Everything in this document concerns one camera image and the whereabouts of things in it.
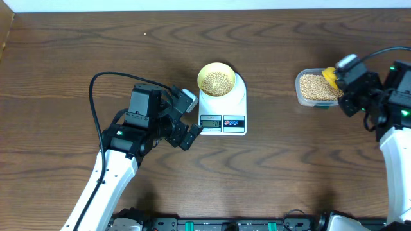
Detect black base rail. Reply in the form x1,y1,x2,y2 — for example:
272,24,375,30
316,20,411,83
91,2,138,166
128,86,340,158
106,207,328,231

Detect yellow measuring scoop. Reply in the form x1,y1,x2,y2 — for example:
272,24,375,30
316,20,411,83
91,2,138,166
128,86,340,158
322,67,338,89

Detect left black cable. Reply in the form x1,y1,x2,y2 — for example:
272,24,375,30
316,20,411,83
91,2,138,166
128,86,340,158
73,71,174,231

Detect soybeans in container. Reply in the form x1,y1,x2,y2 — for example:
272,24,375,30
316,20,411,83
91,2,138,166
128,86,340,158
299,74,343,101

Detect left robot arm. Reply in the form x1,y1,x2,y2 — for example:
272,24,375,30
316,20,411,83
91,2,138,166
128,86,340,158
62,84,202,230

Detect soybeans in bowl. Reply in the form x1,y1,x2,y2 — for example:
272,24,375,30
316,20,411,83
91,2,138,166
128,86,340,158
200,72,234,97

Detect pale yellow plastic bowl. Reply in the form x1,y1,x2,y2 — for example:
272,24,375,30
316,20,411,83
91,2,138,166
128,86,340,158
197,62,236,96

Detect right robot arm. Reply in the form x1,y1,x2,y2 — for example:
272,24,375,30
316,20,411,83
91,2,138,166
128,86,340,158
335,58,410,230

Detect clear plastic container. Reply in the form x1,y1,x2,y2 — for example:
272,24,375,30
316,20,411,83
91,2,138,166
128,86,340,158
295,68,338,107

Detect white digital kitchen scale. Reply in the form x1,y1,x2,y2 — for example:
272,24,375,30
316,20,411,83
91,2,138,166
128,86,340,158
198,73,247,136

